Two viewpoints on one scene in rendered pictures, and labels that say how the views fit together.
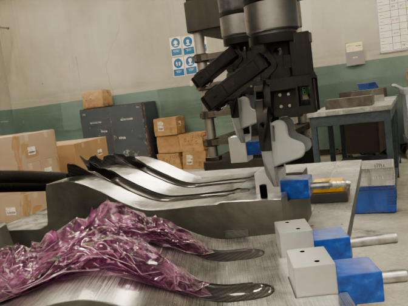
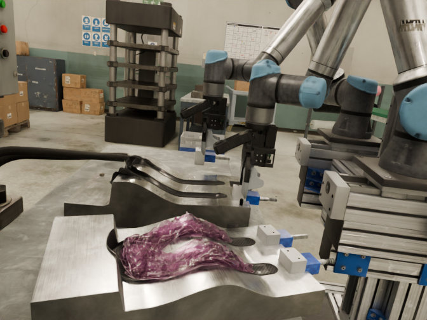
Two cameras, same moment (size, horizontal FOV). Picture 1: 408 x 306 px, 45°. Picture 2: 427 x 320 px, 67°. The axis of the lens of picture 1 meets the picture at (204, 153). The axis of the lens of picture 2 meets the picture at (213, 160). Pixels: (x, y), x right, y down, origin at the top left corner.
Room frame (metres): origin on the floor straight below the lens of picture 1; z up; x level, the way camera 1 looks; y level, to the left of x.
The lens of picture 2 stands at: (-0.05, 0.33, 1.24)
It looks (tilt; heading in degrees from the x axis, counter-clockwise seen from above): 16 degrees down; 337
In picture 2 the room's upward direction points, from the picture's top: 6 degrees clockwise
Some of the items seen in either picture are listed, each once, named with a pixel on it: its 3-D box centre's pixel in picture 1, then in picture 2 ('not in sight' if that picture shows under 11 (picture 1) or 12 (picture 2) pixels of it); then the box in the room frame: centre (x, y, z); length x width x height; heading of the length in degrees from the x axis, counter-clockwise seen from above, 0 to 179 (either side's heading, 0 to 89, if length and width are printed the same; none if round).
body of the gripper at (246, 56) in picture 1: (247, 67); (213, 112); (1.03, -0.11, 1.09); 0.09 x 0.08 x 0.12; 70
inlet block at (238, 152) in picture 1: (262, 146); (212, 157); (1.02, -0.12, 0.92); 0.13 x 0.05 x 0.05; 70
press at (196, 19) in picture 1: (259, 93); (148, 75); (5.57, -0.70, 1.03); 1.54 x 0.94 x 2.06; 157
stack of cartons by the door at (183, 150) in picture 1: (183, 142); (84, 94); (7.77, 0.30, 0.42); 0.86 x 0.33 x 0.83; 67
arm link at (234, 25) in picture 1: (239, 28); (213, 89); (1.03, -0.10, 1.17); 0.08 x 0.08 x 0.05
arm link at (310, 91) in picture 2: not in sight; (302, 91); (0.65, -0.20, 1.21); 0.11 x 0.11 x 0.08; 38
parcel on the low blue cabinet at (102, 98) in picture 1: (97, 99); (15, 47); (8.24, 1.64, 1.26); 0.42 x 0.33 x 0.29; 67
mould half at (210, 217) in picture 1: (155, 201); (164, 190); (0.86, 0.10, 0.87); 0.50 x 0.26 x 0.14; 70
